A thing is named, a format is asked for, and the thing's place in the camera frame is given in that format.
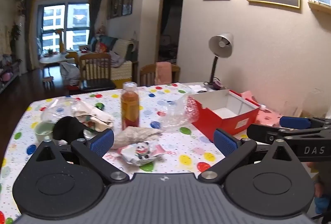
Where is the silver desk lamp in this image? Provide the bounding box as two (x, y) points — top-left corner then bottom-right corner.
(204, 33), (234, 90)

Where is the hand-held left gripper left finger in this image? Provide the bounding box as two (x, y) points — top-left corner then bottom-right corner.
(35, 129), (130, 184)

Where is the clear plastic container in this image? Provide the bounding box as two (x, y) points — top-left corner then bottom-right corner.
(284, 89), (324, 119)

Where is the pink patterned packet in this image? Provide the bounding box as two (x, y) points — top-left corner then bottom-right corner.
(240, 91), (283, 127)

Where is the dark doorway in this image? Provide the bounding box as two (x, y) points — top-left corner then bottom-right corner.
(160, 0), (186, 64)

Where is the red cardboard box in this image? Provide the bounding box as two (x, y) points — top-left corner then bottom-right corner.
(191, 89), (261, 136)

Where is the pink towel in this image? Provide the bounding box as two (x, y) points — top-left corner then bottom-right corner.
(155, 61), (173, 85)

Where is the polka dot tablecloth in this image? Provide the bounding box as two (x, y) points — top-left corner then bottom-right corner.
(0, 83), (272, 224)

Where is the white paper sheet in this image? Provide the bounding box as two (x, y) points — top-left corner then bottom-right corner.
(188, 84), (208, 93)

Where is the potted plant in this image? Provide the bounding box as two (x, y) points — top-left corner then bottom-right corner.
(10, 23), (22, 49)

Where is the low toy shelf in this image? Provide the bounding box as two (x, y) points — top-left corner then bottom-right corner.
(0, 57), (22, 92)

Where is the sofa with blankets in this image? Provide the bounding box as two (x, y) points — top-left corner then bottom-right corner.
(89, 35), (138, 88)

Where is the white bag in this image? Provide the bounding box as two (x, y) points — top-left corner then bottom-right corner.
(60, 62), (81, 85)

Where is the panda print packet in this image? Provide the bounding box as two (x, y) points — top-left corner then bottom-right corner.
(121, 142), (165, 167)

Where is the wooden chair black cushion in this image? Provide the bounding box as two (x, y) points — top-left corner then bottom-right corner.
(79, 53), (117, 93)

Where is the clear bubble wrap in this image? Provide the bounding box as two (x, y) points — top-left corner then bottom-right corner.
(158, 95), (200, 132)

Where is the grey curtain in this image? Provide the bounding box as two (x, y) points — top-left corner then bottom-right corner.
(89, 0), (104, 41)

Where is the clear plastic bag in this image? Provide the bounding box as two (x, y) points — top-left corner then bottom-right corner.
(40, 98), (86, 123)

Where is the orange juice bottle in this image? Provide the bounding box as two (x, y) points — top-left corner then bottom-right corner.
(121, 82), (140, 128)

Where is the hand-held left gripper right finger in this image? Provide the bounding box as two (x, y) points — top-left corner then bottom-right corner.
(198, 128), (300, 183)

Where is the white round table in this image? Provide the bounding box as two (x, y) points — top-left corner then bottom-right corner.
(40, 51), (70, 64)

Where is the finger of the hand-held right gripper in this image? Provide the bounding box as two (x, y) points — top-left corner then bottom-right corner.
(280, 116), (331, 129)
(247, 123), (331, 145)

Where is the crumpled plastic bag with paper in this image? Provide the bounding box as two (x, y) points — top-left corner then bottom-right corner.
(72, 102), (115, 132)

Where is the pale green cup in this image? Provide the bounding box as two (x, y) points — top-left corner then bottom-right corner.
(35, 122), (56, 143)

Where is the large window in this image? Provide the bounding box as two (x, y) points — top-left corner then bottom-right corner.
(37, 2), (91, 52)

